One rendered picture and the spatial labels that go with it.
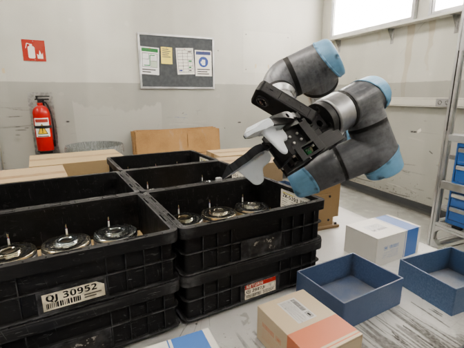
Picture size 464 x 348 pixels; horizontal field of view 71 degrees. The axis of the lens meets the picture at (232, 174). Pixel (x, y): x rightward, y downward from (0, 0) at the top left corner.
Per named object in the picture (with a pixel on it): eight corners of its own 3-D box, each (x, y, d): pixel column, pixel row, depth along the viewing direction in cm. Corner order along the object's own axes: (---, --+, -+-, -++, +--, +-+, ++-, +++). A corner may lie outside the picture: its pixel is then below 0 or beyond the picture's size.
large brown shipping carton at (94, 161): (117, 184, 185) (114, 148, 181) (130, 197, 160) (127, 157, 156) (34, 194, 166) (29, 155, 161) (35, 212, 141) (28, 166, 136)
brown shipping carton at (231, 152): (249, 171, 216) (249, 147, 212) (266, 179, 197) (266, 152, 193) (206, 175, 204) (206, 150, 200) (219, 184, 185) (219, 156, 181)
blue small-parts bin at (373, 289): (351, 275, 92) (353, 252, 90) (400, 304, 79) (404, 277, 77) (295, 295, 82) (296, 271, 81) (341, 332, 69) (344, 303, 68)
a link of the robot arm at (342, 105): (337, 83, 59) (317, 109, 66) (320, 92, 57) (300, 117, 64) (364, 115, 57) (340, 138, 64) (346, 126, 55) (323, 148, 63)
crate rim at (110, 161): (192, 154, 161) (192, 149, 160) (219, 166, 135) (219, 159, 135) (105, 162, 142) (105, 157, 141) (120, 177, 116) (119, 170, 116)
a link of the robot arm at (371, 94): (402, 108, 63) (386, 66, 62) (365, 130, 58) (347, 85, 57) (369, 117, 70) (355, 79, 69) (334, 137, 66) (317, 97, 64)
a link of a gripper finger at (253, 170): (236, 199, 58) (279, 168, 56) (218, 172, 59) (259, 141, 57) (241, 199, 61) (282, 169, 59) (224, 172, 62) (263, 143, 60)
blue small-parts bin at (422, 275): (447, 268, 95) (451, 246, 94) (505, 296, 82) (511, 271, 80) (396, 282, 88) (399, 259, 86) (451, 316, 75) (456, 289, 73)
